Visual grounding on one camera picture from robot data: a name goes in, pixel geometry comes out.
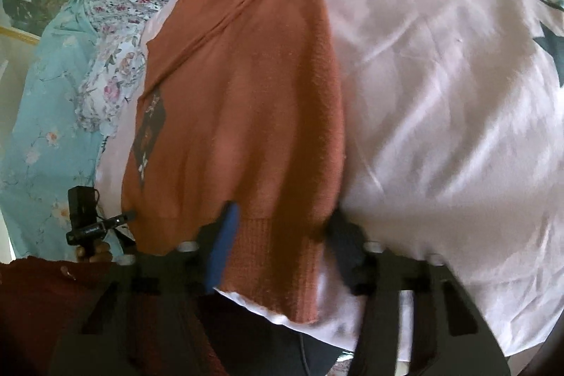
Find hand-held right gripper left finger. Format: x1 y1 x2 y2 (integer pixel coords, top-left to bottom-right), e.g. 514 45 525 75
48 202 243 376

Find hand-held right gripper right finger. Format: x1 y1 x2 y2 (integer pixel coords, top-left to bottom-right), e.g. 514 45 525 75
324 209 513 376

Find orange knit sweater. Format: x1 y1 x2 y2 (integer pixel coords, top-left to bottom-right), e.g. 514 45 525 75
121 0 347 325

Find person's left hand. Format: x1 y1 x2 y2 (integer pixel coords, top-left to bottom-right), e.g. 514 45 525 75
76 241 112 264

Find teal floral blanket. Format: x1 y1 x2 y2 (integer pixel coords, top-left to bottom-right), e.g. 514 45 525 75
0 0 126 261

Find person's dark red top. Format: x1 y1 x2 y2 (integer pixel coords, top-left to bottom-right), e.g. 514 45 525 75
0 259 230 376

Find person's dark pants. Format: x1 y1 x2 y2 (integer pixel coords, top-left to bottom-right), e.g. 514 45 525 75
220 292 349 376

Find large flower print pillow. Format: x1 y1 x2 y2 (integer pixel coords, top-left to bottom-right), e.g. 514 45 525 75
76 39 148 136

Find pink heart print bedsheet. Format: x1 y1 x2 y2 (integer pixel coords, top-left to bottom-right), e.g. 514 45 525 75
94 0 564 359

